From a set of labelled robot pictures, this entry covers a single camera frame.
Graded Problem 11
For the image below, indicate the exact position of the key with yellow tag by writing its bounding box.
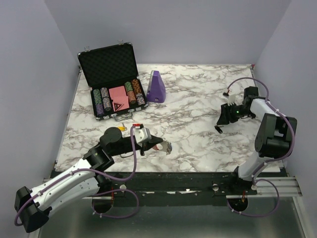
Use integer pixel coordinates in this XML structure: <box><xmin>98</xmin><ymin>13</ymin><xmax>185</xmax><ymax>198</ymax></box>
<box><xmin>117</xmin><ymin>123</ymin><xmax>127</xmax><ymax>131</ymax></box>

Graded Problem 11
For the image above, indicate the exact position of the key with black tag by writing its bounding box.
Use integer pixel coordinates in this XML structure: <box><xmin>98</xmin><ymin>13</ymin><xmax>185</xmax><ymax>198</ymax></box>
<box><xmin>214</xmin><ymin>125</ymin><xmax>223</xmax><ymax>134</ymax></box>

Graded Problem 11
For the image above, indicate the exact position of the pink playing card deck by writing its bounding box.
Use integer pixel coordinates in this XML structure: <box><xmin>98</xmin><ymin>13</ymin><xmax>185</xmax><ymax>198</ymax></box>
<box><xmin>109</xmin><ymin>86</ymin><xmax>129</xmax><ymax>111</ymax></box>

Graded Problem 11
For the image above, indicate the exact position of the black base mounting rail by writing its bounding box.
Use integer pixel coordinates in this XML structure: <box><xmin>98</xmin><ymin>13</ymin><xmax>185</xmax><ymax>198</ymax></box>
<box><xmin>97</xmin><ymin>172</ymin><xmax>257</xmax><ymax>207</ymax></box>

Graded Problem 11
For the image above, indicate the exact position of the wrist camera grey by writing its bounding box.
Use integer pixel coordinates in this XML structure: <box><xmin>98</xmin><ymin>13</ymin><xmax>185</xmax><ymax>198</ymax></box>
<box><xmin>222</xmin><ymin>92</ymin><xmax>236</xmax><ymax>106</ymax></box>
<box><xmin>134</xmin><ymin>127</ymin><xmax>152</xmax><ymax>144</ymax></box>

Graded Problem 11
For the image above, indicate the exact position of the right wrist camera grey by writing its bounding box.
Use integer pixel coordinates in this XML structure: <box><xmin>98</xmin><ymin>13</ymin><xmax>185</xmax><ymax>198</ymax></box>
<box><xmin>222</xmin><ymin>92</ymin><xmax>236</xmax><ymax>106</ymax></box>

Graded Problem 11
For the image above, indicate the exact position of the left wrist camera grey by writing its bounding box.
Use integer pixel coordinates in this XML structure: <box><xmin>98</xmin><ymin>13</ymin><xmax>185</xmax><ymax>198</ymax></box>
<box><xmin>134</xmin><ymin>127</ymin><xmax>152</xmax><ymax>144</ymax></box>

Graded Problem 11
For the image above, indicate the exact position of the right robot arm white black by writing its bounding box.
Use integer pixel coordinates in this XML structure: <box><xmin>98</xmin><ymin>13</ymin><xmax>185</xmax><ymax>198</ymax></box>
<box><xmin>215</xmin><ymin>86</ymin><xmax>297</xmax><ymax>194</ymax></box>

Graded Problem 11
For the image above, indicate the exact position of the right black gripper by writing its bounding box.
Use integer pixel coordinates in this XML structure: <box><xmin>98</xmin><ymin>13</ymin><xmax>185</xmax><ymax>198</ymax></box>
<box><xmin>216</xmin><ymin>102</ymin><xmax>254</xmax><ymax>125</ymax></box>

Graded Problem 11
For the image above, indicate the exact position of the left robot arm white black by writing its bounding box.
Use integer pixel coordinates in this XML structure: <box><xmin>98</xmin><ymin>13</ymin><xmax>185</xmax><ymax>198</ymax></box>
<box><xmin>14</xmin><ymin>124</ymin><xmax>164</xmax><ymax>233</ymax></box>

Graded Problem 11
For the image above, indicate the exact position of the purple metronome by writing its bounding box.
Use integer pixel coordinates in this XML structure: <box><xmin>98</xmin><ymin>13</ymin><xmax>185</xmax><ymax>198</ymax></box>
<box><xmin>146</xmin><ymin>70</ymin><xmax>166</xmax><ymax>103</ymax></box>

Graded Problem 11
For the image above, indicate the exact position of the metal key organizer red handle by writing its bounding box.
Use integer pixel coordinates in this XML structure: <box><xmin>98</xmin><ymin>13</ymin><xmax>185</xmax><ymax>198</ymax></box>
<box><xmin>153</xmin><ymin>141</ymin><xmax>172</xmax><ymax>155</ymax></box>

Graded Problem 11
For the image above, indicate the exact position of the black poker chip case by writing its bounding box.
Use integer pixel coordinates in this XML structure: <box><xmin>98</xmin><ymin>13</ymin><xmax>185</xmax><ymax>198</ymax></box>
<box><xmin>77</xmin><ymin>42</ymin><xmax>148</xmax><ymax>121</ymax></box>

